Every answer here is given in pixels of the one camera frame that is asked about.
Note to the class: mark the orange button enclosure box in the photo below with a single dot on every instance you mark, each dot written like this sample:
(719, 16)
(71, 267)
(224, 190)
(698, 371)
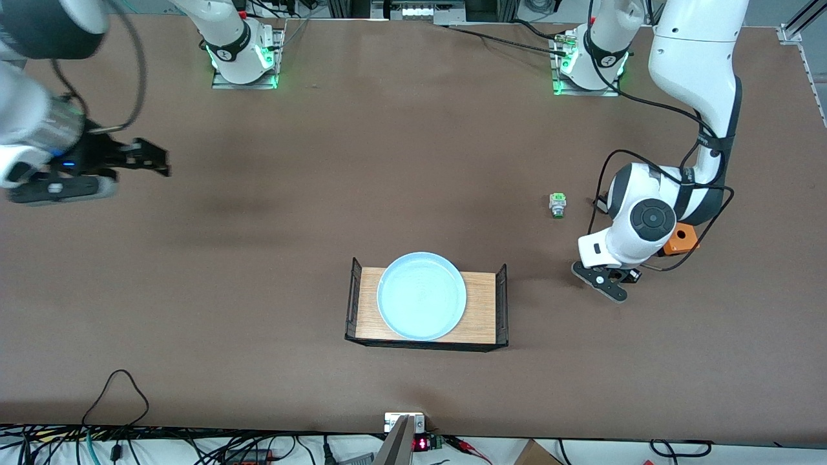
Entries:
(683, 240)

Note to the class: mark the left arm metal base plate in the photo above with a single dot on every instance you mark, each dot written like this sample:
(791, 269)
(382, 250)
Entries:
(585, 93)

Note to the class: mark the silver metal bracket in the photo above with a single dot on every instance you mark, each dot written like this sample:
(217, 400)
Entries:
(394, 421)

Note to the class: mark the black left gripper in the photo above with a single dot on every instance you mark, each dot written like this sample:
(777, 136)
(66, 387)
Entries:
(632, 275)

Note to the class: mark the small red digit display module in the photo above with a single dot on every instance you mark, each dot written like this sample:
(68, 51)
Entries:
(423, 444)

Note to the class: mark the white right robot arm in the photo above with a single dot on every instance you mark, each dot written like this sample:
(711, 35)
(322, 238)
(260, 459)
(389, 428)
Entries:
(226, 32)

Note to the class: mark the aluminium corner profile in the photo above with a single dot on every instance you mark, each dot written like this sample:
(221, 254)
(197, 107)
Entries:
(789, 33)

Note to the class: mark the green push button switch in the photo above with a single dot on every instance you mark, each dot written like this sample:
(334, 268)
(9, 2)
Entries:
(557, 205)

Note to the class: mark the red and black clip leads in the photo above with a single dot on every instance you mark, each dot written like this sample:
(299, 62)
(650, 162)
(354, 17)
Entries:
(468, 447)

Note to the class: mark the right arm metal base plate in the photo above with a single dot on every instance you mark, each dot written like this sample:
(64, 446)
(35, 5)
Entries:
(258, 85)

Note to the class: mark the light blue round plate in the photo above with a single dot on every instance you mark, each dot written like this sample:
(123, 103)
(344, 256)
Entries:
(420, 297)

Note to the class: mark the metal frame with white connectors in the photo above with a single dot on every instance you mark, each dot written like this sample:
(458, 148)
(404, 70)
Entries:
(420, 11)

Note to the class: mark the brown cardboard piece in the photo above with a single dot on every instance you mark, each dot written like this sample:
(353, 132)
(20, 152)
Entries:
(536, 455)

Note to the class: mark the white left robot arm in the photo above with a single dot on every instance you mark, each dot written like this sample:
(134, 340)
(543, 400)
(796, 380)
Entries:
(694, 51)

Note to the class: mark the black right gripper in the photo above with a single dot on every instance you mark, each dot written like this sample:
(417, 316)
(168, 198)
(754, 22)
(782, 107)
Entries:
(92, 158)

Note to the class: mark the aluminium profile post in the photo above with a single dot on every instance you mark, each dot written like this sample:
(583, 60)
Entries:
(397, 449)

